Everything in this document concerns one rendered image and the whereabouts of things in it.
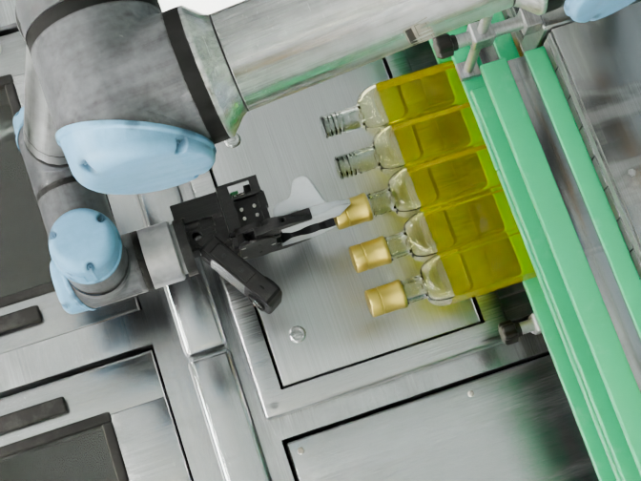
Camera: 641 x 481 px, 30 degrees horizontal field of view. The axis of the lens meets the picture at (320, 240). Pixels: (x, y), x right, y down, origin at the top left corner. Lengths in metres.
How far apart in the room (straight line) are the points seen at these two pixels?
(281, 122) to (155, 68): 0.71
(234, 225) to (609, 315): 0.45
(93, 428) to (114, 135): 0.73
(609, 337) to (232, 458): 0.51
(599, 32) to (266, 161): 0.48
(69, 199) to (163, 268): 0.15
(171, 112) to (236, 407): 0.68
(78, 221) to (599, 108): 0.59
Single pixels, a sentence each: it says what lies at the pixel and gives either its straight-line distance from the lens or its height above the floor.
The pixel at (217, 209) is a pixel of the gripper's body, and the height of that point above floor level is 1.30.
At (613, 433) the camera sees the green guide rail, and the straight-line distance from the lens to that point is 1.40.
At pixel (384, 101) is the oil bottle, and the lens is 1.50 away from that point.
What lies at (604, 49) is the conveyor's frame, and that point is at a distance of 1.42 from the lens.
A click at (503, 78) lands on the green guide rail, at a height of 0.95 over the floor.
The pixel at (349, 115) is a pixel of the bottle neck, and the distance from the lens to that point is 1.50.
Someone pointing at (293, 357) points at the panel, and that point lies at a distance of 1.56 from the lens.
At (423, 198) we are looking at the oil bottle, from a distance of 1.45.
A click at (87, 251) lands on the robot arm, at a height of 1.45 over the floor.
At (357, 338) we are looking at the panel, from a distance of 1.57.
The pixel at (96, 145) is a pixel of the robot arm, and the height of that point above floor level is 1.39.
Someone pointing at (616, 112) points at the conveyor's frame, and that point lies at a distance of 1.40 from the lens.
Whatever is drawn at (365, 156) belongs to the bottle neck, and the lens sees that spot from 1.48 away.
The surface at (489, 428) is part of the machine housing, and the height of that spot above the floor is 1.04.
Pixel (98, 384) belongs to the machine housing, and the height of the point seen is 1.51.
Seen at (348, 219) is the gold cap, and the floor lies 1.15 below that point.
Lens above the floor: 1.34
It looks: 6 degrees down
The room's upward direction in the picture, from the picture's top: 108 degrees counter-clockwise
